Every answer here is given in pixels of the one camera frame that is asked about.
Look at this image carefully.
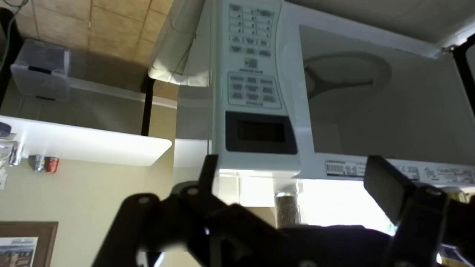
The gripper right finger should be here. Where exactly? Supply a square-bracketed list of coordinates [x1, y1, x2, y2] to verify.
[363, 155, 475, 267]

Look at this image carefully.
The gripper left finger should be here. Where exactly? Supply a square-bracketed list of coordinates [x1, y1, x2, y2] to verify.
[92, 155, 282, 267]

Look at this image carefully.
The small spice bottle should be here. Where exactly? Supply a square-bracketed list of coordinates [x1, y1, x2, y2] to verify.
[274, 191, 300, 227]

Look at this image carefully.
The microwave door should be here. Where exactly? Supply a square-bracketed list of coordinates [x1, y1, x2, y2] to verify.
[438, 22, 475, 98]

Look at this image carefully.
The white microwave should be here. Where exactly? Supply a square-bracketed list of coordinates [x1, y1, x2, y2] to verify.
[174, 0, 475, 183]

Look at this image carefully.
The white shelf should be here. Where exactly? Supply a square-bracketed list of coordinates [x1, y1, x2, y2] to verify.
[0, 115, 173, 167]

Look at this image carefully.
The red can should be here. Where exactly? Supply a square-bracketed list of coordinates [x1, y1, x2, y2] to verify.
[45, 157, 60, 174]

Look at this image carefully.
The framed picture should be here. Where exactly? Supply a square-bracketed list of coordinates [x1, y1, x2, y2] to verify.
[0, 221, 59, 267]

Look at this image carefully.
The grey can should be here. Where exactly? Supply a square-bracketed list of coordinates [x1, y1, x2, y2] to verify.
[28, 155, 45, 172]

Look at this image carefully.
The clear plastic storage box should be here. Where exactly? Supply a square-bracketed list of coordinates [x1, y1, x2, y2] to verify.
[10, 40, 72, 101]

